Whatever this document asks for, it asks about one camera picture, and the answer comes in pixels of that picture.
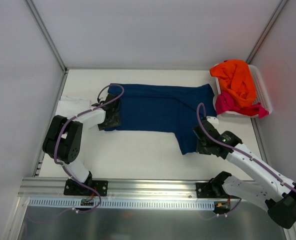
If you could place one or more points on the pink t shirt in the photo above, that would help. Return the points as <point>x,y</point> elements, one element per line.
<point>225,103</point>

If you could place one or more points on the white plastic basket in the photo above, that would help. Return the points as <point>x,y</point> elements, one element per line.
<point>262,96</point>

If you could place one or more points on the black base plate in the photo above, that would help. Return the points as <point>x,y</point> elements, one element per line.
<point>211,190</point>
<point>72,188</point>

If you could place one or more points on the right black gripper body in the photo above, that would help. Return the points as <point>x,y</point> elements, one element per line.
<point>204,141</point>

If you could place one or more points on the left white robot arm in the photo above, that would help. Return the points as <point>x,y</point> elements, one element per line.
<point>63,139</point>

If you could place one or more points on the folded white t shirt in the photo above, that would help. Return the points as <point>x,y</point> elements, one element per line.
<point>71,106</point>

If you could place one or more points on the white slotted cable duct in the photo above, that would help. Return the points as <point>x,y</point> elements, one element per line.
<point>204,205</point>

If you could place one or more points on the orange t shirt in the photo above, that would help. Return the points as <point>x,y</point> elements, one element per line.
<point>235,78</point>

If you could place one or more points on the aluminium mounting rail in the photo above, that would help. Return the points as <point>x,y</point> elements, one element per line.
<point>140,189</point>

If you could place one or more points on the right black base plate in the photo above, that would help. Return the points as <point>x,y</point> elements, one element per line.
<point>211,190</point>

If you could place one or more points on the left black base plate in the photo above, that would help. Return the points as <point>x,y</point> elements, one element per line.
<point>72,188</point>

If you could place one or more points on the blue t shirt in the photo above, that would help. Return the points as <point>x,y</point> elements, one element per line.
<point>167,109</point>

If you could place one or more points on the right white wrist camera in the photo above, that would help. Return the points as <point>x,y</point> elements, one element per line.
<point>212,120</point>

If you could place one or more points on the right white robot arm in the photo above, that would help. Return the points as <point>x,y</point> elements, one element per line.
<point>271,191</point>

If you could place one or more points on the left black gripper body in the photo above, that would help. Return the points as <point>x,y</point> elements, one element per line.
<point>113,116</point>

